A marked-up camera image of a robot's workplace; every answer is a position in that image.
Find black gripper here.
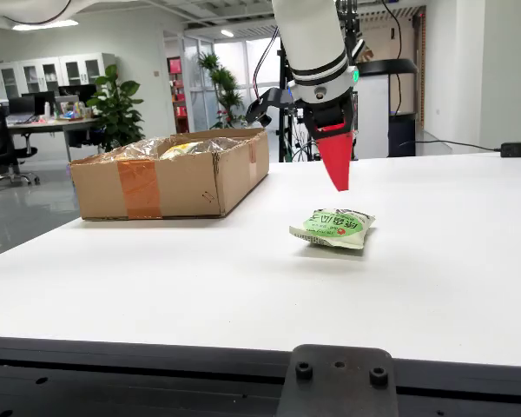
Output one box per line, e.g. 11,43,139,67
301,92,358,193

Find green snack packet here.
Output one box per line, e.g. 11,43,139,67
288,208,377,250

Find dark blue bin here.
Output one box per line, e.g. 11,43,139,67
388,113,417,157

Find yellow snack packet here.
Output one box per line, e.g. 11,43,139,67
159,142,205,161

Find white kiosk with black top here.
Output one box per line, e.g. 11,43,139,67
351,58,419,158

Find slender tall potted plant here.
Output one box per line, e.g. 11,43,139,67
197,51,253,130

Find brown cardboard box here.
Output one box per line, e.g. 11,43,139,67
69,126,271,222

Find red display shelf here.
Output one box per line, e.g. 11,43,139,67
167,56,189,134

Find plastic-wrapped items in box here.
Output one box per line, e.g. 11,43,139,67
96,135,255,162

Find broad-leaf potted plant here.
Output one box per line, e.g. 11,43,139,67
85,63,145,152

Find black bolted mounting plate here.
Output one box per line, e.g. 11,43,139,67
275,343,401,417

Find grey office desk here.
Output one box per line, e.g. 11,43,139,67
6,116,103,164

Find black computer monitor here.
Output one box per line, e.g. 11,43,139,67
21,90,56,115
7,96,36,116

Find white glass-door cabinet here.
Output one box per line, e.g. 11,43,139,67
0,52,116,103

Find long ceiling light panel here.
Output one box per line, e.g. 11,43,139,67
11,19,79,31

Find black office chair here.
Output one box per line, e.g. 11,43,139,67
0,106,41,191

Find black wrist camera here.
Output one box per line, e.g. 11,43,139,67
245,88,296,128

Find black adapter cable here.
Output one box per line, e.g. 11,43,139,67
399,139,503,152

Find multicolour camera cable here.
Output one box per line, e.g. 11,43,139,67
252,26,282,102

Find black hanging cable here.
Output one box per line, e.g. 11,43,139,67
381,0,404,116

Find black aluminium rail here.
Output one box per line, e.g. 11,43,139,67
0,335,521,417

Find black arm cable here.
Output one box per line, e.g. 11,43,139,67
0,0,73,26

